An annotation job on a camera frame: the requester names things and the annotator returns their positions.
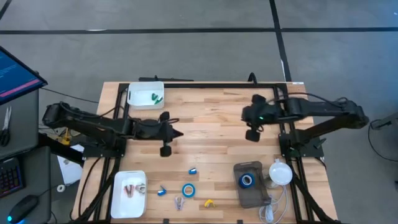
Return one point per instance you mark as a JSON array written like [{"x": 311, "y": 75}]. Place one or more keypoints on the yellow clamp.
[{"x": 66, "y": 139}]

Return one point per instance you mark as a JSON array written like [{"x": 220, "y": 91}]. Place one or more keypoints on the black computer mouse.
[{"x": 23, "y": 208}]

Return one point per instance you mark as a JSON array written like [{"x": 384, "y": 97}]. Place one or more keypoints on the white round dome lamp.
[{"x": 280, "y": 173}]

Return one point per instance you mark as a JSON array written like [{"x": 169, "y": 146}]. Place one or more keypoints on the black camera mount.
[{"x": 252, "y": 78}]

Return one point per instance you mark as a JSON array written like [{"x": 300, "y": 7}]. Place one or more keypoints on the small green stapler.
[{"x": 153, "y": 97}]

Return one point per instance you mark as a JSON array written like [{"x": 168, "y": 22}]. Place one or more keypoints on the long green stapler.
[{"x": 159, "y": 100}]

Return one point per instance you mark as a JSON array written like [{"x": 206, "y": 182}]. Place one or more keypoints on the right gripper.
[{"x": 267, "y": 113}]

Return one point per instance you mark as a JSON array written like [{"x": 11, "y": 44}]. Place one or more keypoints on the small white tape roll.
[{"x": 58, "y": 188}]

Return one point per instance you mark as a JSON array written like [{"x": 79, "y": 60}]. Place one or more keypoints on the large white plastic bin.
[{"x": 127, "y": 207}]

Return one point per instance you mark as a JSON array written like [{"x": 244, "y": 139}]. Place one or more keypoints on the scissors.
[{"x": 4, "y": 133}]

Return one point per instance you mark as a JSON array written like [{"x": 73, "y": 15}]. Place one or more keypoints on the transparent grey plastic bin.
[{"x": 253, "y": 196}]

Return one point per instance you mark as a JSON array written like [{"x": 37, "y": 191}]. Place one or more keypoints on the purple staple remover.
[{"x": 178, "y": 203}]

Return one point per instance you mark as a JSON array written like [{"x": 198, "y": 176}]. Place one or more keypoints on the black keyboard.
[{"x": 11, "y": 177}]

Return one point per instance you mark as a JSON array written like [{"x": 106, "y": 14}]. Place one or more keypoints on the small white plastic bin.
[{"x": 140, "y": 96}]

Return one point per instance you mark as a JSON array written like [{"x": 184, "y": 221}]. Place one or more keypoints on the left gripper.
[{"x": 152, "y": 130}]

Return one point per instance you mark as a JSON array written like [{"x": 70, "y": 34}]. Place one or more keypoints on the yellow stapler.
[{"x": 208, "y": 203}]

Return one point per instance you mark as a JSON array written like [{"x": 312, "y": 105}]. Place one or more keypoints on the grey desk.
[{"x": 28, "y": 124}]

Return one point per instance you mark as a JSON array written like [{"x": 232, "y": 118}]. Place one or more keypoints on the dark blue tape roll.
[{"x": 241, "y": 182}]

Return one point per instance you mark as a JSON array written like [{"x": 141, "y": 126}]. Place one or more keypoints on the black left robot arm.
[{"x": 93, "y": 126}]

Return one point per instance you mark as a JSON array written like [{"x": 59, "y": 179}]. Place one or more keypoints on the blue staple remover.
[{"x": 161, "y": 192}]

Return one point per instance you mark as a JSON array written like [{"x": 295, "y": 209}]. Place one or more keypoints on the monitor with blue screen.
[{"x": 15, "y": 77}]

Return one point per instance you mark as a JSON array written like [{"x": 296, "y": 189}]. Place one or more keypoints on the white paper sheet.
[{"x": 70, "y": 171}]

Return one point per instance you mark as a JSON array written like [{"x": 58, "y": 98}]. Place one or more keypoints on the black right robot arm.
[{"x": 323, "y": 107}]

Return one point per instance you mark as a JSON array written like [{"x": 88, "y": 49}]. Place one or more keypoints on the blue mini stapler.
[{"x": 192, "y": 171}]

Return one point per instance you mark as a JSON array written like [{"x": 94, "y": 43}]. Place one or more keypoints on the light blue tape roll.
[{"x": 184, "y": 193}]

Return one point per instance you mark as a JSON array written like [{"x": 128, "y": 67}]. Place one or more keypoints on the black stand foot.
[{"x": 384, "y": 124}]

